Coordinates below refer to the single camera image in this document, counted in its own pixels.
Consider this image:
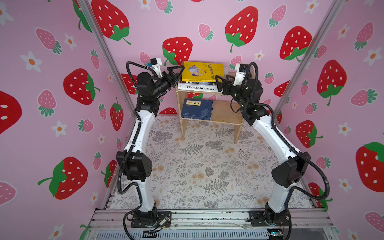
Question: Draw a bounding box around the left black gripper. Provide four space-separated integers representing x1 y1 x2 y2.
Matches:
150 69 182 104

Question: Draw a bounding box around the white photo cover book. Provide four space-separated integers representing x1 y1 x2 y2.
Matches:
178 82 220 93

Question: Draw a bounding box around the yellow cover book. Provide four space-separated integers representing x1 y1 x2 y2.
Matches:
182 62 226 83

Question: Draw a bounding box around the blue book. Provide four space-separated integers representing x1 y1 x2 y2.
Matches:
181 99 214 121

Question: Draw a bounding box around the black wolf cover book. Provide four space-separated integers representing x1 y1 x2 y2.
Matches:
180 82 217 86

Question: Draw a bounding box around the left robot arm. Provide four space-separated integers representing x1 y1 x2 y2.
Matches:
116 66 185 226

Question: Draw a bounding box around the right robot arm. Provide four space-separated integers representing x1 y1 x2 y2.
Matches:
215 76 308 226

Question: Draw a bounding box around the wooden two-tier bookshelf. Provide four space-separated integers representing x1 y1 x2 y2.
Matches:
176 87 245 144

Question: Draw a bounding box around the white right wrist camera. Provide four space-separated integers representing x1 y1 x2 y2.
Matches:
234 64 249 86

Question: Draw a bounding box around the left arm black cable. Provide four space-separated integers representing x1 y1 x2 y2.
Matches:
116 60 157 240

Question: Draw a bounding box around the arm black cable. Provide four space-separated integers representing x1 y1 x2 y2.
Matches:
229 62 330 240
116 60 157 240

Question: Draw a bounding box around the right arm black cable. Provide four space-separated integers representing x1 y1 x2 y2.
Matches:
229 62 330 240

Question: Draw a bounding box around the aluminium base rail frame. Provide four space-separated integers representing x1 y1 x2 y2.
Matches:
82 209 341 240

